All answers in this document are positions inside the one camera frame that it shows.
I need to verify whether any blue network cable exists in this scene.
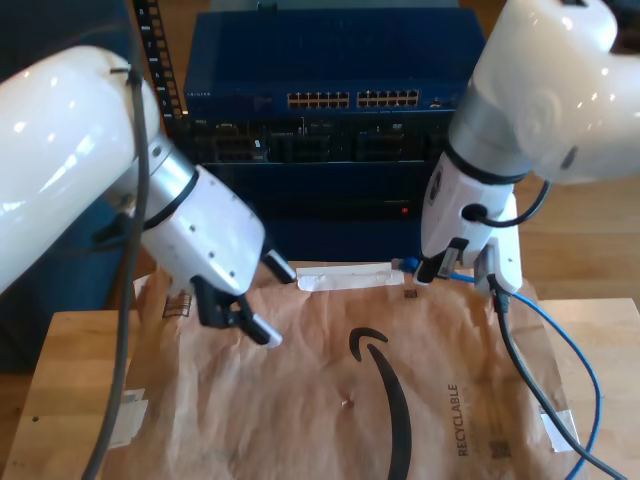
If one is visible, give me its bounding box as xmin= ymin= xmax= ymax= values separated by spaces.
xmin=391 ymin=255 xmax=604 ymax=480

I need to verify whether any blue flat device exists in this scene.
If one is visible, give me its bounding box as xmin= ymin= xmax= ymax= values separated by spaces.
xmin=259 ymin=219 xmax=426 ymax=262

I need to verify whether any brown paper mailer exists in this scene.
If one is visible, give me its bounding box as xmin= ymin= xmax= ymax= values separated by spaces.
xmin=102 ymin=259 xmax=591 ymax=480

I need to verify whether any black rack server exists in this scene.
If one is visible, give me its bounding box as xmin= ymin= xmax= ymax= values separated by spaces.
xmin=187 ymin=117 xmax=451 ymax=164

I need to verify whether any teal sofa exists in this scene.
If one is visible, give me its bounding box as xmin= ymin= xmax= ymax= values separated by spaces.
xmin=0 ymin=0 xmax=151 ymax=374

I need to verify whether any black gripper power cable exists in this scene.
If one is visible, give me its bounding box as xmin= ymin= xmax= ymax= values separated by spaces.
xmin=462 ymin=177 xmax=554 ymax=229

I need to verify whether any black camera cable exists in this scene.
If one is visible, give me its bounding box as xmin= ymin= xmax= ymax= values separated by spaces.
xmin=485 ymin=272 xmax=629 ymax=480

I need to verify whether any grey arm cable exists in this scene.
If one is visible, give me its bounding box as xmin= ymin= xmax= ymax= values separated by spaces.
xmin=81 ymin=0 xmax=152 ymax=480

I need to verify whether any blue network switch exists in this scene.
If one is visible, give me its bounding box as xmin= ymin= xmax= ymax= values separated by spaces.
xmin=182 ymin=10 xmax=489 ymax=117

